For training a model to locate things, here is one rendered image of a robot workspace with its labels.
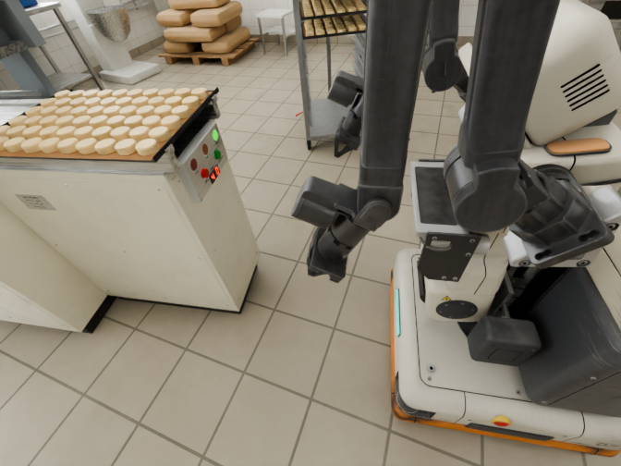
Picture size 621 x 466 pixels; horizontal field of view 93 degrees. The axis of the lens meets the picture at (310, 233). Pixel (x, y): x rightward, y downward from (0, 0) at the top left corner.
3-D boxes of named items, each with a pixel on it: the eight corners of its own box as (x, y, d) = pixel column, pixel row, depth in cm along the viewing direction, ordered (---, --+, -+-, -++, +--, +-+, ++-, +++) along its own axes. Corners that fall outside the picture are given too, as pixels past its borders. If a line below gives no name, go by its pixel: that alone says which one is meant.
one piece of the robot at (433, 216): (458, 205, 85) (484, 137, 69) (478, 287, 67) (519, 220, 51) (401, 202, 88) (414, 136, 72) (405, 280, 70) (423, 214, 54)
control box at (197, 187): (191, 202, 90) (171, 164, 79) (220, 157, 105) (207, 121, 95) (201, 202, 89) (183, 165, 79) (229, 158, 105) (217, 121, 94)
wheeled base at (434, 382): (541, 287, 133) (572, 252, 115) (610, 460, 92) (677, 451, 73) (388, 273, 145) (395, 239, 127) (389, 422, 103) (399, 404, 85)
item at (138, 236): (115, 304, 150) (-64, 151, 84) (151, 251, 172) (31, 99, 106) (244, 321, 138) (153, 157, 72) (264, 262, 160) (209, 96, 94)
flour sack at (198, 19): (221, 28, 356) (217, 12, 345) (191, 29, 366) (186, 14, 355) (245, 13, 401) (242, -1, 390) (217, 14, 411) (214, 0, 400)
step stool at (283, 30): (304, 46, 414) (300, 6, 380) (287, 56, 389) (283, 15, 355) (278, 44, 430) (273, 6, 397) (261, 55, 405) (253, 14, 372)
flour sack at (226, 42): (230, 55, 379) (226, 41, 368) (201, 55, 390) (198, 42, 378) (252, 38, 425) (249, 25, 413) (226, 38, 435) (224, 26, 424)
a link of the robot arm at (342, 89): (391, 79, 66) (391, 66, 72) (346, 56, 64) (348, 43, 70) (365, 124, 75) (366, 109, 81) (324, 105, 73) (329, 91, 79)
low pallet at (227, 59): (161, 64, 414) (157, 55, 406) (193, 45, 464) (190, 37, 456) (236, 66, 382) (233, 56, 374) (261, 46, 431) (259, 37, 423)
